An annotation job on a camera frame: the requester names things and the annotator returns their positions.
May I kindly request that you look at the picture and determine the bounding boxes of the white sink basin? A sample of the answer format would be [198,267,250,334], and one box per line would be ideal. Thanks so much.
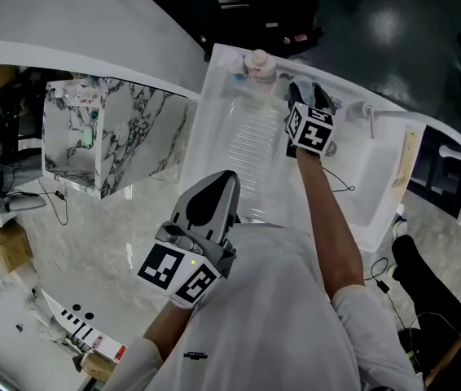
[178,42,427,254]

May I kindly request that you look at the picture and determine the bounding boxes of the black floor cable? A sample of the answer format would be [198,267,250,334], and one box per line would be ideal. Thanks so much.
[37,177,69,226]

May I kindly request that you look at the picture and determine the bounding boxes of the white panel black marks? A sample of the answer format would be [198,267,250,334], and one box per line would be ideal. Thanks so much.
[41,287,128,360]

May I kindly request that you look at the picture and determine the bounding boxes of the person's right forearm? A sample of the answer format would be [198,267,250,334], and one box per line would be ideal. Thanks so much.
[295,147,366,301]

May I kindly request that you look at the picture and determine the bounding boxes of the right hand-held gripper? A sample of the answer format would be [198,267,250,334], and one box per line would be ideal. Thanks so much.
[285,81,338,158]

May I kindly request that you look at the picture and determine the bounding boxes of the pink liquid bottle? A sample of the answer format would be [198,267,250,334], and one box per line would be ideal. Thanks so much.
[242,49,277,87]

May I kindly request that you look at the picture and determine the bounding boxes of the black metal stand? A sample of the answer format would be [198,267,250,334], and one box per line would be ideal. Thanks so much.
[407,124,461,219]

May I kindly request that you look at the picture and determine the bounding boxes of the wide black cabinet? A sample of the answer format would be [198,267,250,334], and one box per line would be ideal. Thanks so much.
[124,0,325,63]

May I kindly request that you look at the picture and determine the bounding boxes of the person's left forearm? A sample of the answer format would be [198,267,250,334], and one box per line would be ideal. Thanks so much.
[143,297,199,360]

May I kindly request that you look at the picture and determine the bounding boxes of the wooden strip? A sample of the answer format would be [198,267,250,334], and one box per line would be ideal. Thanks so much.
[391,125,419,189]

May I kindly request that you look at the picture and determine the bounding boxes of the clear bottle red label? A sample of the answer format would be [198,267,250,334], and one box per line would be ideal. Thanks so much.
[53,86,103,106]

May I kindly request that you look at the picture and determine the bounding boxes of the person's white shirt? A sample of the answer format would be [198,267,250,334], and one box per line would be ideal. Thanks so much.
[99,220,423,391]

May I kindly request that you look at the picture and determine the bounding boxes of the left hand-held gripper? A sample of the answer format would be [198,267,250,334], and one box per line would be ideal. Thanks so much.
[136,169,242,310]

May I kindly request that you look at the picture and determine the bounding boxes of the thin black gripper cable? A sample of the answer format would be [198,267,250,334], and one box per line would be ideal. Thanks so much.
[320,165,357,194]

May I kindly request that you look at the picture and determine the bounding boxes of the large cardboard box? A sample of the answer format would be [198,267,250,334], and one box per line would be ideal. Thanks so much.
[0,65,22,93]

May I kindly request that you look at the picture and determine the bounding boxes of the black cable with adapter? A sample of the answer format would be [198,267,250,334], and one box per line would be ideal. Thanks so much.
[371,257,423,378]

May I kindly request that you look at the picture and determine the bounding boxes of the marble sink cabinet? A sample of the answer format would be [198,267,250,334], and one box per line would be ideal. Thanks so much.
[42,77,199,201]

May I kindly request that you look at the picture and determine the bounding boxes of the small cardboard box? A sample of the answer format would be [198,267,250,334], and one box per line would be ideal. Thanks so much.
[0,220,34,275]

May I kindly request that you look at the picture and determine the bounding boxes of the white curved faucet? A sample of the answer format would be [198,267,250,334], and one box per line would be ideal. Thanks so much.
[346,100,461,163]

